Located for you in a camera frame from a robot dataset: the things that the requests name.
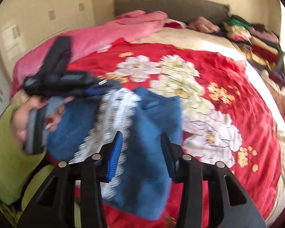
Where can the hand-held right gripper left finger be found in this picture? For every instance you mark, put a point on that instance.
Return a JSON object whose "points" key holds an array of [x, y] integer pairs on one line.
{"points": [[114, 156]]}

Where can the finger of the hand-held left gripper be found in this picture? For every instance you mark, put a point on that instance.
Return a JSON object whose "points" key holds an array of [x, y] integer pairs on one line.
{"points": [[95, 90]]}

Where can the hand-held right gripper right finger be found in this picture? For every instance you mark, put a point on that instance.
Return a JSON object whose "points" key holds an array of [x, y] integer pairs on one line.
{"points": [[167, 154]]}

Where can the blue denim pants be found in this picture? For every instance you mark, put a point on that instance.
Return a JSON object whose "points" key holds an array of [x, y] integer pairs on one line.
{"points": [[147, 123]]}

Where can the person's left forearm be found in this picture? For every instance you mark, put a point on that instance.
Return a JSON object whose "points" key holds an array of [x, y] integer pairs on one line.
{"points": [[4, 161]]}

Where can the person's left hand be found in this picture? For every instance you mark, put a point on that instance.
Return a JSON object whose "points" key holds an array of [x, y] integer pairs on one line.
{"points": [[21, 121]]}

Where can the pink quilt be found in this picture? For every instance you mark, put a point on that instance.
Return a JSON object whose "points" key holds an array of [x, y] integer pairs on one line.
{"points": [[97, 38]]}

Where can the cream wardrobe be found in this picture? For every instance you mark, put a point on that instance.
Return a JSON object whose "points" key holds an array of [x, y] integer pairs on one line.
{"points": [[38, 9]]}

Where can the red floral blanket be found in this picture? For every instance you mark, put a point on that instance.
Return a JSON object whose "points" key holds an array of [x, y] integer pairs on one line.
{"points": [[228, 76]]}

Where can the maroon cloth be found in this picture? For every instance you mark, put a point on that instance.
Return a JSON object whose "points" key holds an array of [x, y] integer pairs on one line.
{"points": [[174, 25]]}

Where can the grey headboard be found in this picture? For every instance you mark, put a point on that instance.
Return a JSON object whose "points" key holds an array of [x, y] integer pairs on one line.
{"points": [[171, 9]]}

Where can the pink fluffy garment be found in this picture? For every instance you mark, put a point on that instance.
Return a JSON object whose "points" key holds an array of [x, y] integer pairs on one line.
{"points": [[201, 25]]}

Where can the dark purple cloth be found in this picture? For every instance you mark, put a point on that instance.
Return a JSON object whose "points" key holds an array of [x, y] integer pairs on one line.
{"points": [[280, 80]]}

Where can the pile of folded clothes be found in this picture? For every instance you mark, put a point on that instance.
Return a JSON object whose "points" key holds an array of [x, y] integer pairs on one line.
{"points": [[258, 42]]}

